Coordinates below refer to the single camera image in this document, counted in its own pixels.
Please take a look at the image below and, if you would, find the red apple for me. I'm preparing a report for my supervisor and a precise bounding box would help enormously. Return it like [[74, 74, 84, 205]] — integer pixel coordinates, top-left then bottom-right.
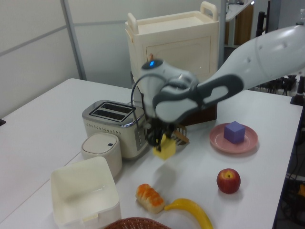
[[216, 168, 241, 194]]

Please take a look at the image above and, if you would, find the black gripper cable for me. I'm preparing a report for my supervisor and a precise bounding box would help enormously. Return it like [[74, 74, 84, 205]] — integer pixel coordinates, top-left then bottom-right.
[[130, 75, 167, 126]]

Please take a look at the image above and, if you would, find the black vertical door handle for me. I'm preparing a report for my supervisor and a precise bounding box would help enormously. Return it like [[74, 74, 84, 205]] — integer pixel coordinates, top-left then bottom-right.
[[256, 0, 271, 37]]

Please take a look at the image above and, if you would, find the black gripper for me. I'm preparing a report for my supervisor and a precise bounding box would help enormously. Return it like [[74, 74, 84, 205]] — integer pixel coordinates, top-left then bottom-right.
[[145, 116, 178, 152]]

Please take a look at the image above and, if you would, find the black stand post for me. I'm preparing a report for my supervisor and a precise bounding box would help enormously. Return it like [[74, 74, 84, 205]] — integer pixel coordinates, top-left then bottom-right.
[[290, 75, 305, 111]]

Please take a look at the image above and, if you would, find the yellow banana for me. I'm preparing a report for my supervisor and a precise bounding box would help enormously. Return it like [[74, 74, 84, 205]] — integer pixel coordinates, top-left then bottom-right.
[[163, 198, 214, 229]]

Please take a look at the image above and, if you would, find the brown wicker basket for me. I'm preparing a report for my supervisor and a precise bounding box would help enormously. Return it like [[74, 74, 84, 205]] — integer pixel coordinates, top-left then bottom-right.
[[103, 217, 172, 229]]

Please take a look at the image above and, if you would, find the purple foam cube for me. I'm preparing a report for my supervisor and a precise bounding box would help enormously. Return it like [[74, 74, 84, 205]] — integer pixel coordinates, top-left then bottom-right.
[[224, 121, 246, 144]]

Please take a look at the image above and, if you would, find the cream cabinet with handles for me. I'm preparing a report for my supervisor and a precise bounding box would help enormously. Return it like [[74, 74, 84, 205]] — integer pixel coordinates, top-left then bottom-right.
[[125, 1, 220, 83]]

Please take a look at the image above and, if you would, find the bronze toast rack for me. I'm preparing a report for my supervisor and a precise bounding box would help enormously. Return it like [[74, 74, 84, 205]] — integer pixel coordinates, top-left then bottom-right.
[[176, 124, 187, 137]]

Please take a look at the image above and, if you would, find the orange glazed bread loaf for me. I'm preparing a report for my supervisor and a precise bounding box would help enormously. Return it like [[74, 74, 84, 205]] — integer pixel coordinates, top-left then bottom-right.
[[135, 183, 165, 214]]

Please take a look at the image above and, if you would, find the chrome two-slot toaster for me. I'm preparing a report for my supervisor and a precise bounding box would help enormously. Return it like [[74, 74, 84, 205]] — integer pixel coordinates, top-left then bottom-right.
[[82, 100, 146, 160]]

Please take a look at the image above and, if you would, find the yellow foam cube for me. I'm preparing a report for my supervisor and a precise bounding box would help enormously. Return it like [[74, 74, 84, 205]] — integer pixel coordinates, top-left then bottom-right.
[[152, 133, 177, 160]]

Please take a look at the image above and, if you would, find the pink round plate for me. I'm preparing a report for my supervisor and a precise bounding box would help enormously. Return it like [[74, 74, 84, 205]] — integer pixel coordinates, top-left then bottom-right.
[[209, 123, 259, 154]]

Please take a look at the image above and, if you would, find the wooden brown door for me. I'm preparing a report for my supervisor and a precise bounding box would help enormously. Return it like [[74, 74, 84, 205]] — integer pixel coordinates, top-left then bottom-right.
[[224, 4, 254, 46]]

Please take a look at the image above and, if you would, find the small white lidded bin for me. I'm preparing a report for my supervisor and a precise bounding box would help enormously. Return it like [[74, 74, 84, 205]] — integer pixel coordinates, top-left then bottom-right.
[[81, 133, 123, 178]]

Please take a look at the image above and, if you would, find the cream plastic open box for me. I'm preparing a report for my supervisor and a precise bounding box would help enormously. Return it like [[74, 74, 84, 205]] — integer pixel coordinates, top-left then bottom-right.
[[50, 156, 122, 229]]

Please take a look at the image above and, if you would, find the brown bread slice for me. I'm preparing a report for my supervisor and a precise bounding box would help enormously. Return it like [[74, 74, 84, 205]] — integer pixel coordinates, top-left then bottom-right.
[[173, 130, 191, 145]]

